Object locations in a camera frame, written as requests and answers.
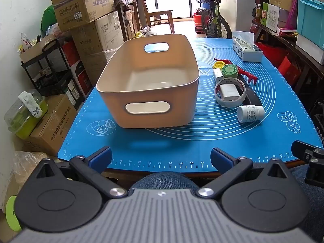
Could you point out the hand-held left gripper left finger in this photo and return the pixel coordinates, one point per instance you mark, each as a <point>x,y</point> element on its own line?
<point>102,157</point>

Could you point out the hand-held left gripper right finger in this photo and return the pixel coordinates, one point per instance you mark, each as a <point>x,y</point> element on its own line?
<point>220,157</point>

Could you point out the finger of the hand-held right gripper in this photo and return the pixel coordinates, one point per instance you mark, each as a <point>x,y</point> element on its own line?
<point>301,148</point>

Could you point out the white tape roll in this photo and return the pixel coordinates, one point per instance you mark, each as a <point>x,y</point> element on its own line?
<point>227,104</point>

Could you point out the white wall charger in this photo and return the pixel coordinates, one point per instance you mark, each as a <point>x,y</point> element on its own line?
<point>229,92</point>

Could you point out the small white box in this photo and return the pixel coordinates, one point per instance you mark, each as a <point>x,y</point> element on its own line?
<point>218,74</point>

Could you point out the green round ointment tin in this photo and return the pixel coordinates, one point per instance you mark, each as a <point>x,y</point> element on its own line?
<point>229,70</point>

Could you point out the beige plastic storage basket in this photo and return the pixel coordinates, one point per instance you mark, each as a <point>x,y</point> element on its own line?
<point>157,68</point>

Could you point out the blue silicone baking mat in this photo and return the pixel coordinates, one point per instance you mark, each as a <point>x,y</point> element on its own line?
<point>177,141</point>

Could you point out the white pill bottle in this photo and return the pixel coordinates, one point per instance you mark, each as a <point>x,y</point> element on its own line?
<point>250,114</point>

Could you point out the taped brown cardboard box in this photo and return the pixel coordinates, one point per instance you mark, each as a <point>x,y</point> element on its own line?
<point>50,129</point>

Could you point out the person's right leg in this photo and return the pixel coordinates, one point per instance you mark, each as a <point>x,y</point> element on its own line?
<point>313,207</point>

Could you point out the person's leg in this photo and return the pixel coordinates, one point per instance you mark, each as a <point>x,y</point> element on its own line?
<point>164,179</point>
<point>313,207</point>

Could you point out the person's left leg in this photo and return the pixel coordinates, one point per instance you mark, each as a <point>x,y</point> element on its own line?
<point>164,179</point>

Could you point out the black oval object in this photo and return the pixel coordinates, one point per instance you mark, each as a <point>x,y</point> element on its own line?
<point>251,98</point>

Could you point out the small white carton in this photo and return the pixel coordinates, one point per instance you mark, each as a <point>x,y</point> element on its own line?
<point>72,91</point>

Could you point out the plastic bag of grain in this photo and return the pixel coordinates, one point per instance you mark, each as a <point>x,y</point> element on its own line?
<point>27,167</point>

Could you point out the green container clear lid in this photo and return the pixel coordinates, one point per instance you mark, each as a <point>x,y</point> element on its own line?
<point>22,126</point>

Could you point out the red plastic tool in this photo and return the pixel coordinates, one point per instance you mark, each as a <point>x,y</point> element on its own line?
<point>249,76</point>

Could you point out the white fuzzy roller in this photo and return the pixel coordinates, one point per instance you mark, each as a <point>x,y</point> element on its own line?
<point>31,105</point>

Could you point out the red and white carton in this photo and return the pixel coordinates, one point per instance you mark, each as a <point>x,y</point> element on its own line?
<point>78,70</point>

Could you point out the dark wooden side table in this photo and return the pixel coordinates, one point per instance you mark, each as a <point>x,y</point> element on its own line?
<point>298,48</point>

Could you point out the white tissue box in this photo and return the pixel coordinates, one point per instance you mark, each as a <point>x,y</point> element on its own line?
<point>246,53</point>

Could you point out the green plastic disc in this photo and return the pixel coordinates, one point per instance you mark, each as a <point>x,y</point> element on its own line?
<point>11,214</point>

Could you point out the black utility cart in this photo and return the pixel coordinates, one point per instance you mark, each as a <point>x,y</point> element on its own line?
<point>27,64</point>

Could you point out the shallow cardboard tray box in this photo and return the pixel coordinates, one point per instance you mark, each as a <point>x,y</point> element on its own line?
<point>38,49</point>

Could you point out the yellow plastic jug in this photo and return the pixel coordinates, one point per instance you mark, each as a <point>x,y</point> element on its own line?
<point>138,34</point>

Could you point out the teal storage bin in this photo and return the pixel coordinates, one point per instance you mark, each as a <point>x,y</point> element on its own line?
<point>310,20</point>

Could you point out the green and white carton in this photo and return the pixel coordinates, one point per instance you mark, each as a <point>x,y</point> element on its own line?
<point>272,15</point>

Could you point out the red bucket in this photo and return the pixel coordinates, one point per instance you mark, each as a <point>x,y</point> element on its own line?
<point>198,21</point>

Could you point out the green and black bicycle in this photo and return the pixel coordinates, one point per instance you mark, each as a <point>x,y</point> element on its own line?
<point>215,17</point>

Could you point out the green bag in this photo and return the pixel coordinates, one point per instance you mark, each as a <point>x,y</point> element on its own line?
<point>48,17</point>

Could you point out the white chest freezer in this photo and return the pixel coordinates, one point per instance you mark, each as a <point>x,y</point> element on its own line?
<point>240,7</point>

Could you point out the open brown cardboard box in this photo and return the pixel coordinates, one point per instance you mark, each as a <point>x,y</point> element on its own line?
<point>81,5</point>

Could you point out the wooden chair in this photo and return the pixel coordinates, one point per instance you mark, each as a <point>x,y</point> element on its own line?
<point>162,14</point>

